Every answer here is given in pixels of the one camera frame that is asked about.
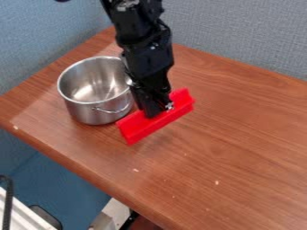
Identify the metal pot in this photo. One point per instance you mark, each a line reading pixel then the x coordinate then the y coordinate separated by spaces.
pixel 92 86

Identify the red block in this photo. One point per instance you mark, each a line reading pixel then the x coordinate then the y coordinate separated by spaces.
pixel 136 126

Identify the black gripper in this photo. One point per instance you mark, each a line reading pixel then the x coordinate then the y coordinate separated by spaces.
pixel 148 60

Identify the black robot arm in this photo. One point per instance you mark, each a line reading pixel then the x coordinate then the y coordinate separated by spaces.
pixel 143 36

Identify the white furniture edge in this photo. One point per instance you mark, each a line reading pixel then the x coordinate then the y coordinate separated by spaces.
pixel 24 219

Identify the white table leg bracket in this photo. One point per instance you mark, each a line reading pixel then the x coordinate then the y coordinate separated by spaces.
pixel 115 217

